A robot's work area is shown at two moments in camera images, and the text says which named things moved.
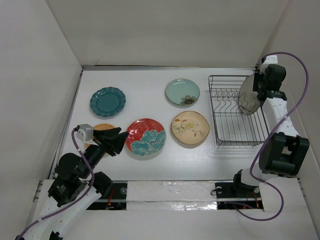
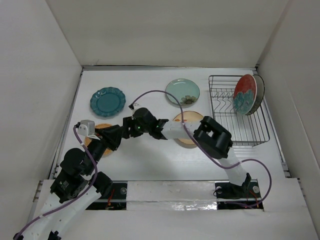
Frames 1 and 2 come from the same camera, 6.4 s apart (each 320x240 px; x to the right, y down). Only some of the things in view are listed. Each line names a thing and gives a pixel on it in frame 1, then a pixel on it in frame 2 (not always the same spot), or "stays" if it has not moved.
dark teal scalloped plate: x=108 y=101 stays
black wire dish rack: x=233 y=127 stays
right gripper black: x=257 y=76 to x=129 y=121
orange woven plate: x=102 y=126 stays
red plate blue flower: x=146 y=137 to x=245 y=94
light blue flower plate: x=182 y=92 stays
